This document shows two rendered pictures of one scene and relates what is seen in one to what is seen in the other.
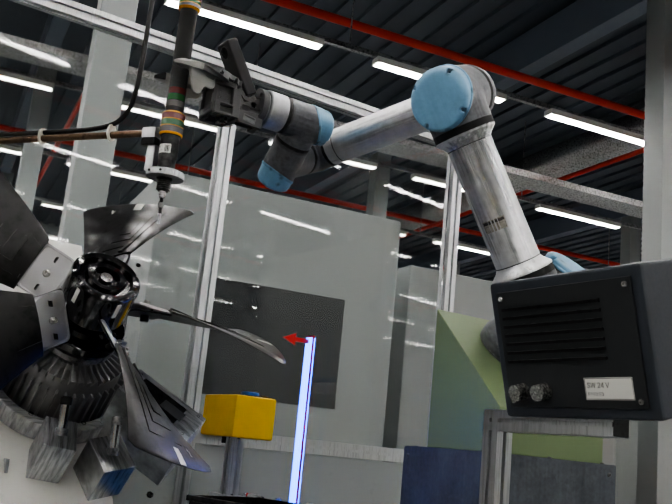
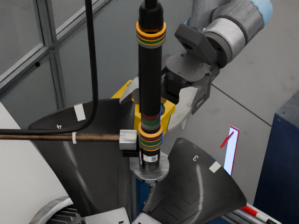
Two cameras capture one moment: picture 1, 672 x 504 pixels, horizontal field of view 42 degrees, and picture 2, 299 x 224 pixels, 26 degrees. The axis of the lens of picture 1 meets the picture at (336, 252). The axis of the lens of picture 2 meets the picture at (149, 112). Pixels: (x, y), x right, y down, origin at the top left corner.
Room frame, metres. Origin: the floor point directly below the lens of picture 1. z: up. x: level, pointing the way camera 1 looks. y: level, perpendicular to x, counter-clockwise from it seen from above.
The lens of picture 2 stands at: (0.92, 0.58, 2.44)
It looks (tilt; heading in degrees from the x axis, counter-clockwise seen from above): 51 degrees down; 339
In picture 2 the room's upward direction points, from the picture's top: straight up
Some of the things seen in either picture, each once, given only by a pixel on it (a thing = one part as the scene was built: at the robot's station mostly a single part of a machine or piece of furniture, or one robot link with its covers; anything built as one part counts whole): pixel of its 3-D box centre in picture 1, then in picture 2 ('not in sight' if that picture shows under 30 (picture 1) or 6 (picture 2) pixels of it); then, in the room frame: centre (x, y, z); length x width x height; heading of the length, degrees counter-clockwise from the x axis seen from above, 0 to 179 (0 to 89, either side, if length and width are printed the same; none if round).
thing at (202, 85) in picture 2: (216, 76); (192, 88); (1.56, 0.26, 1.64); 0.09 x 0.05 x 0.02; 144
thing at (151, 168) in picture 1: (163, 153); (145, 152); (1.57, 0.34, 1.48); 0.09 x 0.07 x 0.10; 67
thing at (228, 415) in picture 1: (237, 419); (142, 113); (2.01, 0.18, 1.02); 0.16 x 0.10 x 0.11; 32
